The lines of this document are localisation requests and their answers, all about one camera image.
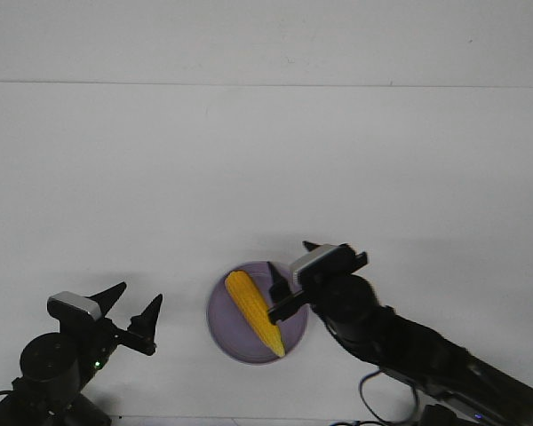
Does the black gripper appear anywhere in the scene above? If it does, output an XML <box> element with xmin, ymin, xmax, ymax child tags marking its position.
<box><xmin>266</xmin><ymin>240</ymin><xmax>370</xmax><ymax>326</ymax></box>
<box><xmin>88</xmin><ymin>281</ymin><xmax>163</xmax><ymax>356</ymax></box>

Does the yellow corn cob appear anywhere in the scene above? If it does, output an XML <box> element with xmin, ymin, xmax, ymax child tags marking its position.
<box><xmin>225</xmin><ymin>270</ymin><xmax>286</xmax><ymax>358</ymax></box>

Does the purple round plate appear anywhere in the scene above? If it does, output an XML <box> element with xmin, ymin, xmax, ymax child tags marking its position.
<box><xmin>206</xmin><ymin>261</ymin><xmax>308</xmax><ymax>365</ymax></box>

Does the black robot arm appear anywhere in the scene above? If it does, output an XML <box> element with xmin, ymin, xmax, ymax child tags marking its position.
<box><xmin>268</xmin><ymin>241</ymin><xmax>533</xmax><ymax>425</ymax></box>
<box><xmin>0</xmin><ymin>282</ymin><xmax>163</xmax><ymax>425</ymax></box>

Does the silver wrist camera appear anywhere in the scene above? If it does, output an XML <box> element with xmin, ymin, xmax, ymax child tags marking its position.
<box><xmin>46</xmin><ymin>291</ymin><xmax>101</xmax><ymax>322</ymax></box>
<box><xmin>290</xmin><ymin>243</ymin><xmax>356</xmax><ymax>288</ymax></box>

